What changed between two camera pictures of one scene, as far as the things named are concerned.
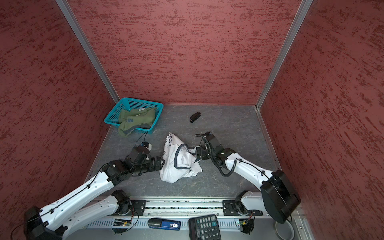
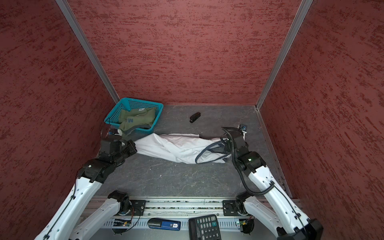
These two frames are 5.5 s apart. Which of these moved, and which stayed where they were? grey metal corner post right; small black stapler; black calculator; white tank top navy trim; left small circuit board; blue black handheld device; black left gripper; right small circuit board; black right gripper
Moved: black right gripper; black left gripper; white tank top navy trim
Stayed: right small circuit board; grey metal corner post right; left small circuit board; black calculator; blue black handheld device; small black stapler
